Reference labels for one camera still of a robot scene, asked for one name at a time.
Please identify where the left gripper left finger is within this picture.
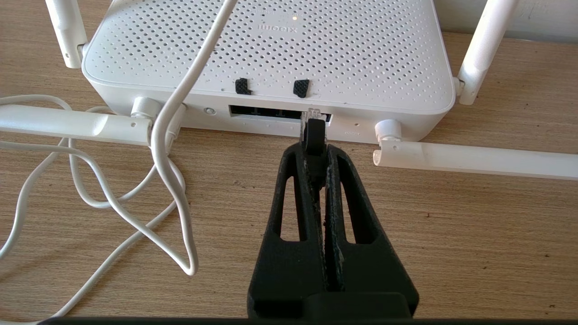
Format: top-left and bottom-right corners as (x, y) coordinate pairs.
(247, 144), (326, 319)

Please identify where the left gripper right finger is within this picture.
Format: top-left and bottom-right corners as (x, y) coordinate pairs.
(323, 144), (420, 319)

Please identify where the thick black cable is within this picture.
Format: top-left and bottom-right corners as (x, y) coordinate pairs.
(300, 108), (326, 190)

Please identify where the thin white adapter cable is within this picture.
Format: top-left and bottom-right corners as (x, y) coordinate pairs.
(0, 0), (239, 322)

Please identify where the white wifi router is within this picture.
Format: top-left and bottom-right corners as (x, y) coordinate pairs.
(0, 0), (578, 181)

